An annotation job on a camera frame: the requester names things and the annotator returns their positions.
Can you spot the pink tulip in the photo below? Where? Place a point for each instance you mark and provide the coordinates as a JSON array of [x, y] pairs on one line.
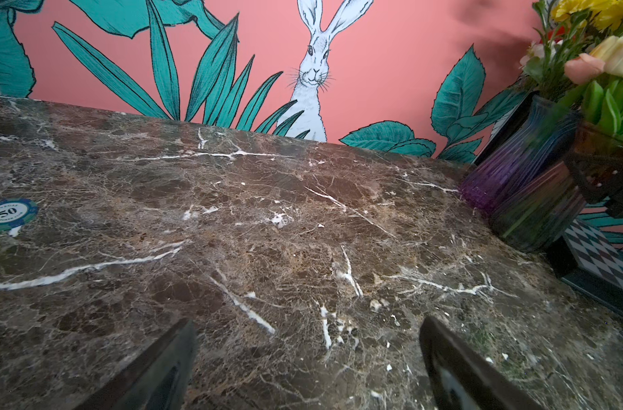
[[584, 68]]

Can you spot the cream tulip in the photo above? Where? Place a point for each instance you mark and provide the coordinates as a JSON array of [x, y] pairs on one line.
[[610, 51]]

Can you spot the brown ribbed glass vase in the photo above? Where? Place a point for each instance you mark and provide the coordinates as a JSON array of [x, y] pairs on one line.
[[591, 172]]

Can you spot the checkerboard calibration plate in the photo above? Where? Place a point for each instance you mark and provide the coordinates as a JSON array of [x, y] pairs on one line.
[[594, 253]]

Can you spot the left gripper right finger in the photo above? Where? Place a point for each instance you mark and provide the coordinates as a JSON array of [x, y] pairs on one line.
[[462, 379]]

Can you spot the purple glass vase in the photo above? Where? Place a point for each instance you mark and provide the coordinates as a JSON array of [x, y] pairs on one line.
[[542, 140]]

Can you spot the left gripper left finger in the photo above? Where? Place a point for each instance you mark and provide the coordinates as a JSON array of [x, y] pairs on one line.
[[156, 379]]

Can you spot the yellow flower bouquet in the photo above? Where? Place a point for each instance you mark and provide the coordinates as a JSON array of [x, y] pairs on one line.
[[585, 24]]

